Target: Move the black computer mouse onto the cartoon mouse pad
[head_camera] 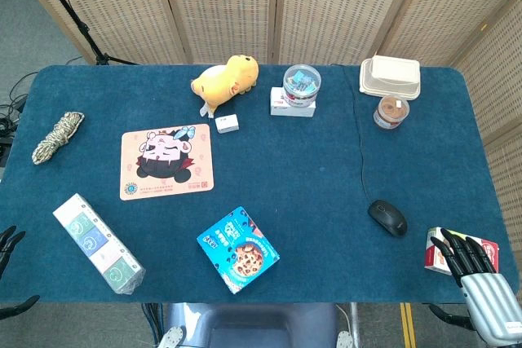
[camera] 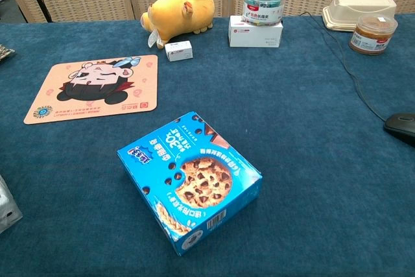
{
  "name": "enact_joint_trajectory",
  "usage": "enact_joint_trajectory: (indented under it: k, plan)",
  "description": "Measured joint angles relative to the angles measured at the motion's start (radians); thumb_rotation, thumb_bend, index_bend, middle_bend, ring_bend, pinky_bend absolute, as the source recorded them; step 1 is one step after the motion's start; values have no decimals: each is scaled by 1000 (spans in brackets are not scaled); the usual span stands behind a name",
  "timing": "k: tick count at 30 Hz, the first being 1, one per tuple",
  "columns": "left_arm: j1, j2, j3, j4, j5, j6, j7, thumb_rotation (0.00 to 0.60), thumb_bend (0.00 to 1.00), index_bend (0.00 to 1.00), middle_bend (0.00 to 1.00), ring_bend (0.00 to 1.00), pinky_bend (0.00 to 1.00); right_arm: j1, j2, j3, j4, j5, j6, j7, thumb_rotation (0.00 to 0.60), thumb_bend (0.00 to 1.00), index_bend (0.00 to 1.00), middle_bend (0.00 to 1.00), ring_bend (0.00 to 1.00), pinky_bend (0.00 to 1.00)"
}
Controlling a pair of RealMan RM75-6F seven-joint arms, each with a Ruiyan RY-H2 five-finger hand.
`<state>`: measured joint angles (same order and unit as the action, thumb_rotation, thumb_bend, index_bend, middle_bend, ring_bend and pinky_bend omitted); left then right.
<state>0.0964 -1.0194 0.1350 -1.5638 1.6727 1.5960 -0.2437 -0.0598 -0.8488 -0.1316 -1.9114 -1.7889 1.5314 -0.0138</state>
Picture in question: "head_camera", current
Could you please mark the black and silver right hand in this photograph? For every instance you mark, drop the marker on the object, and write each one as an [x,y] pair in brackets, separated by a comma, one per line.
[489,299]

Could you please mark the black and silver left hand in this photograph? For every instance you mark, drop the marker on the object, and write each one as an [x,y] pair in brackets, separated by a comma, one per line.
[9,242]

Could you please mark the black computer mouse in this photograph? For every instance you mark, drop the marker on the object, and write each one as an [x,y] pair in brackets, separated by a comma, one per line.
[387,217]

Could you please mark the pink cartoon mouse pad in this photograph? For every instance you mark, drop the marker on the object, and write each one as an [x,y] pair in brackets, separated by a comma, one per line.
[163,160]

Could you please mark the red and white food box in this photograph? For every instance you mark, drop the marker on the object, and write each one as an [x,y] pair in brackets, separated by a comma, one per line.
[434,258]

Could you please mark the silver table leg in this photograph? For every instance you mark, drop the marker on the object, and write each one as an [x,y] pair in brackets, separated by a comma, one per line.
[355,323]

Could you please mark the white perforated robot plate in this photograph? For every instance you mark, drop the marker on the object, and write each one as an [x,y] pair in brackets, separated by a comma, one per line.
[171,337]
[344,340]

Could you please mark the black tripod stand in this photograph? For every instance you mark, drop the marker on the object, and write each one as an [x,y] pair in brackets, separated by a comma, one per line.
[101,58]

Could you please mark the clear jar with brown contents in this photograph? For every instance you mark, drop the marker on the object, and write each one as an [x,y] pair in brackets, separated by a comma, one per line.
[390,113]

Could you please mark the dark blue tablecloth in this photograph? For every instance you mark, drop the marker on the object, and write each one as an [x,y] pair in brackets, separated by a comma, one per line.
[306,181]

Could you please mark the blue cookie box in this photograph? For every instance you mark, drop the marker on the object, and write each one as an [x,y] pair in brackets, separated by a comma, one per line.
[240,250]

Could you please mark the blue-grey robot torso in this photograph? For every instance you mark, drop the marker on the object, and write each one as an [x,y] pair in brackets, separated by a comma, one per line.
[253,323]

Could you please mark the beige takeout container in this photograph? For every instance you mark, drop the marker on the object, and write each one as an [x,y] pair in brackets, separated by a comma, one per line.
[391,75]

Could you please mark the small white box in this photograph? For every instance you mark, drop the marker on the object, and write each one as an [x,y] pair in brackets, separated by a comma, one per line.
[227,124]

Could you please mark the yellow plush toy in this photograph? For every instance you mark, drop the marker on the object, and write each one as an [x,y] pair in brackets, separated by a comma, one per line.
[222,81]

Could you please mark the white flat cardboard box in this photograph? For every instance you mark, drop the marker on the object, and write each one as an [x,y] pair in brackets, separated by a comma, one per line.
[285,111]

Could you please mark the clear jar of binder clips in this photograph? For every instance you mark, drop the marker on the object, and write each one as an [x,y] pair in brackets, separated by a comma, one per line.
[302,83]

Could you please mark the woven folding screen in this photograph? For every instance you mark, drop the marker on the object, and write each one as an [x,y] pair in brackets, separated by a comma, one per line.
[224,5]

